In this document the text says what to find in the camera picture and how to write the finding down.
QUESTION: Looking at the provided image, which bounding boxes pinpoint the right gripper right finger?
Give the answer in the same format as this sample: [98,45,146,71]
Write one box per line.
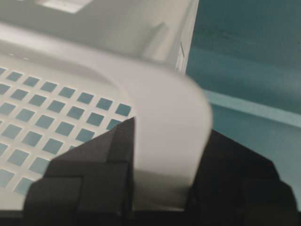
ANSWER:
[185,130,296,226]

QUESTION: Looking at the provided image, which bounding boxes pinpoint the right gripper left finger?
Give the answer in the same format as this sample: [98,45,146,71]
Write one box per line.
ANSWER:
[23,118,135,226]

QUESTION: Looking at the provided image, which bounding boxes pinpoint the white perforated plastic basket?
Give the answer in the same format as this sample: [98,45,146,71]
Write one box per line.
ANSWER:
[0,0,212,211]

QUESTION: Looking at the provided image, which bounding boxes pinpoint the light green tape strip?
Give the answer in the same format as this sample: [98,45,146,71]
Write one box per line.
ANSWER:
[204,90,301,128]

